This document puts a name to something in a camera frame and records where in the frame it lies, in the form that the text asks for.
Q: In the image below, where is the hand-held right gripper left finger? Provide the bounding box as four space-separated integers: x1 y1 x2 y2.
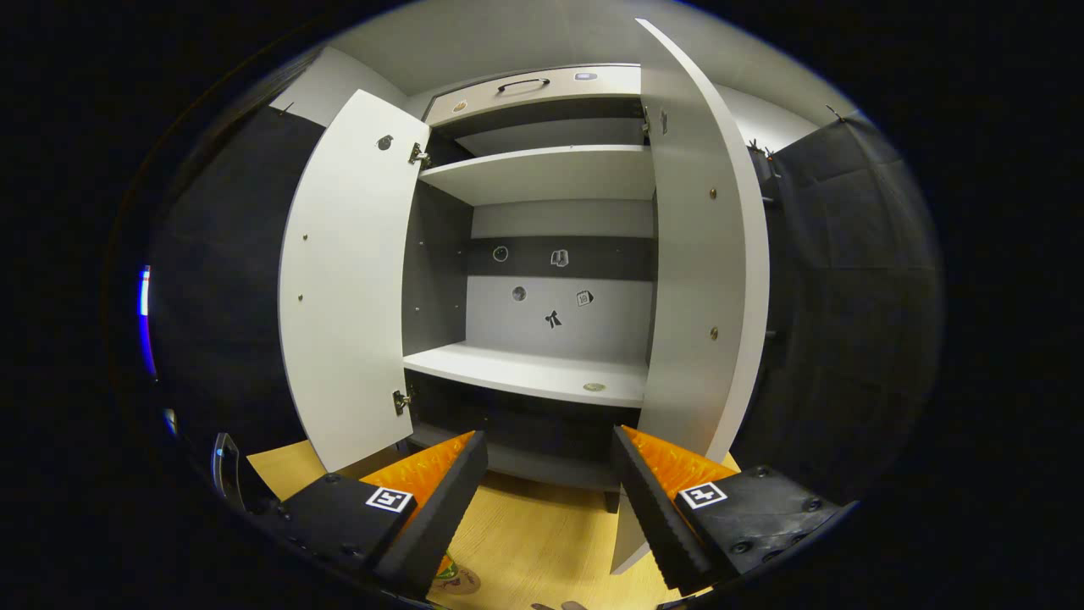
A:
275 430 489 598

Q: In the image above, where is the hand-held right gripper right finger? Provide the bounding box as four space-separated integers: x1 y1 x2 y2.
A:
610 425 848 594

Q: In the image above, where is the round beige coaster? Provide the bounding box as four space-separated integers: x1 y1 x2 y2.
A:
434 566 482 596

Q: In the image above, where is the cabinet door with heart sticker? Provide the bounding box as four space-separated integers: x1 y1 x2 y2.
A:
278 89 431 474

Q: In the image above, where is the cabinet door with square stickers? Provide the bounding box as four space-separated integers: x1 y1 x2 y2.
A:
610 19 772 577

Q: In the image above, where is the white and grey cabinet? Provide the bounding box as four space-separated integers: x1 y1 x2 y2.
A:
278 19 772 577

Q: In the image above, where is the white cabinet shelf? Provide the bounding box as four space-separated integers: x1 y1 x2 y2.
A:
418 144 657 207

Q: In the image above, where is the beige cabinet drawer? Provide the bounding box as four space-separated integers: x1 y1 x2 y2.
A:
423 64 642 128

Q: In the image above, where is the black backdrop cloth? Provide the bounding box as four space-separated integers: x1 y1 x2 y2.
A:
737 110 943 502
148 106 327 475

